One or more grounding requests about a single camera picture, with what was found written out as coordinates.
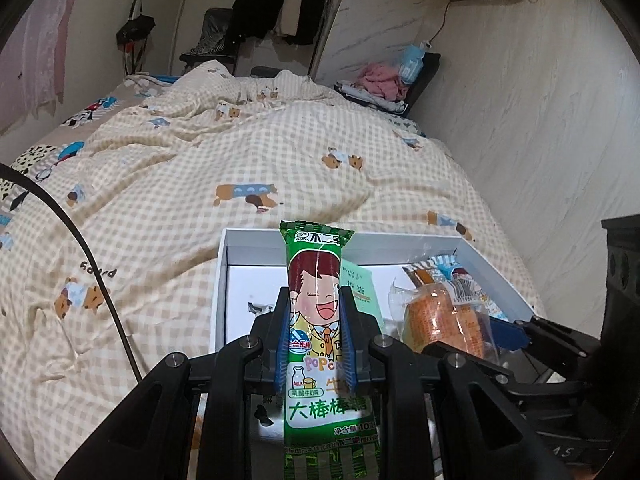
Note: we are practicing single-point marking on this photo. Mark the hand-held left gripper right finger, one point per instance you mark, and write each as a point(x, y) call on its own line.
point(347, 340)

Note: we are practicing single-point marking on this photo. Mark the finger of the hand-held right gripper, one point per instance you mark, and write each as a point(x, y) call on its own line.
point(510, 332)
point(492, 369)

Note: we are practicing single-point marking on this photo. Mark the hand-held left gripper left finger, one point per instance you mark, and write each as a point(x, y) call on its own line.
point(282, 340)

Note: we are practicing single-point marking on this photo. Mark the small white tube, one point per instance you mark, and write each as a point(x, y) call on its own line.
point(260, 308)

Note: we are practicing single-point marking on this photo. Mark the green candy packet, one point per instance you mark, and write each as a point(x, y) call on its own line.
point(315, 300)

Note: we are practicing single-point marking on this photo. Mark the green cosmetic tube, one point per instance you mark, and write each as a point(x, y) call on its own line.
point(362, 285)

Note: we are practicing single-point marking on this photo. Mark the white cardboard box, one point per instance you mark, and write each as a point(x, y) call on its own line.
point(260, 285)

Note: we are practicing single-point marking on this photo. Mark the orange bread packet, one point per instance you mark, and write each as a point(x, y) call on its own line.
point(440, 320)

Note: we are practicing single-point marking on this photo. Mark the checked bear print blanket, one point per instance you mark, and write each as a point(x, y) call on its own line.
point(200, 170)

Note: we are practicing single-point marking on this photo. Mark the heart print pillow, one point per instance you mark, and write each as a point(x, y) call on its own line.
point(404, 121)

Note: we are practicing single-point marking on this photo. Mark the pink crumpled clothes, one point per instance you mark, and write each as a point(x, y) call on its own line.
point(382, 82)

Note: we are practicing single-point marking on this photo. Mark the pile of clothes on stand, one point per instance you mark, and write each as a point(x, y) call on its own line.
point(425, 82)

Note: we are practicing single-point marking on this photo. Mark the blue face mask pack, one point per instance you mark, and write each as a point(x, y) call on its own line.
point(412, 62)

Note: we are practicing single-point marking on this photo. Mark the cartoon print bed sheet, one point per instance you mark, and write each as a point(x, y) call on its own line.
point(50, 155)

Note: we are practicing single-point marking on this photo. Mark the black chair with grey garment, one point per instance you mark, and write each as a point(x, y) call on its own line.
point(210, 35)

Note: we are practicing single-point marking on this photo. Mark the white hanging garment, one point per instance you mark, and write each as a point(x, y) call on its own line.
point(289, 15)

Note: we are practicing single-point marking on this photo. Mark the black hanging clothes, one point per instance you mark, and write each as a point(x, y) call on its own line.
point(310, 15)

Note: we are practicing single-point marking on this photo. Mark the pink lace curtain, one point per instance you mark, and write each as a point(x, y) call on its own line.
point(45, 50)

